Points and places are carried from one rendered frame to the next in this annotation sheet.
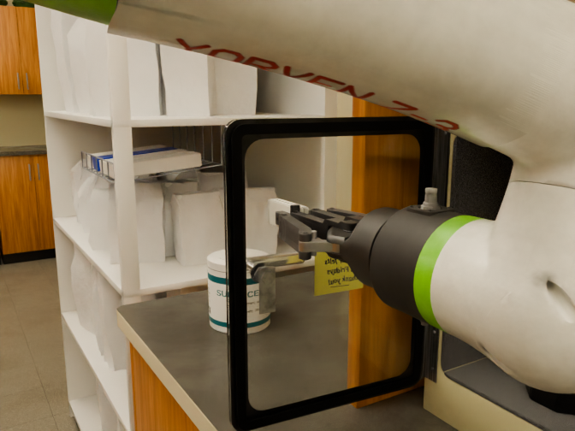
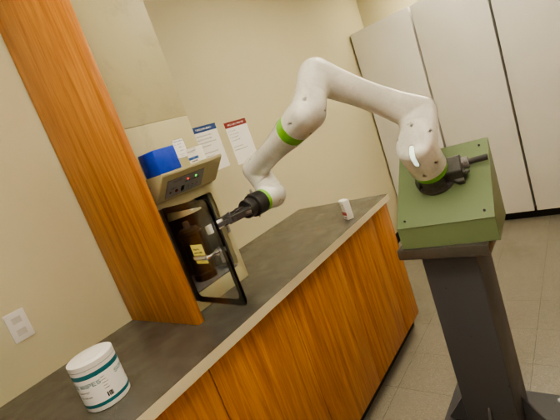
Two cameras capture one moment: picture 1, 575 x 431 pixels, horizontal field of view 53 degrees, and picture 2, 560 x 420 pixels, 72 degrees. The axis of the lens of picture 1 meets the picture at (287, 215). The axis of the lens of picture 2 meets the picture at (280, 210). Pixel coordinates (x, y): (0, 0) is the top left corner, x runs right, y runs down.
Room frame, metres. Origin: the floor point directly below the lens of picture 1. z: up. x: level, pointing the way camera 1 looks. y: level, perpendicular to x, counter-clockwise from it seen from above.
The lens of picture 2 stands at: (0.86, 1.34, 1.51)
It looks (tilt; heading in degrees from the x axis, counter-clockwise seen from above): 11 degrees down; 251
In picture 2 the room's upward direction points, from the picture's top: 20 degrees counter-clockwise
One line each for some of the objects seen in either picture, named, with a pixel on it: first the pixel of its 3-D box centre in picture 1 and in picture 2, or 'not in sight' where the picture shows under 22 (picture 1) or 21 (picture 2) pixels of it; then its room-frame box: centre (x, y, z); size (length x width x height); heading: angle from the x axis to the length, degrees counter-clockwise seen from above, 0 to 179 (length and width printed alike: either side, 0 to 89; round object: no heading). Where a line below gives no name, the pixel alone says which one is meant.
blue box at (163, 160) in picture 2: not in sight; (159, 162); (0.73, -0.19, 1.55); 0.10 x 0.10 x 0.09; 31
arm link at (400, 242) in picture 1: (429, 258); (255, 202); (0.45, -0.12, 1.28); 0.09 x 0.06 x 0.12; 121
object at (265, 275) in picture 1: (265, 289); not in sight; (0.67, 0.03, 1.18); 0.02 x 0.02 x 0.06; 26
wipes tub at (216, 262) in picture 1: (239, 289); (99, 376); (1.15, 0.10, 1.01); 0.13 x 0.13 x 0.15
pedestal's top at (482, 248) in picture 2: not in sight; (451, 235); (-0.16, 0.19, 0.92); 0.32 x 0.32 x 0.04; 30
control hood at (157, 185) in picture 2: not in sight; (189, 177); (0.64, -0.24, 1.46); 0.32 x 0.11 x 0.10; 31
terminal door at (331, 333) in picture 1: (334, 269); (202, 255); (0.73, -0.06, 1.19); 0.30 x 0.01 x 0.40; 116
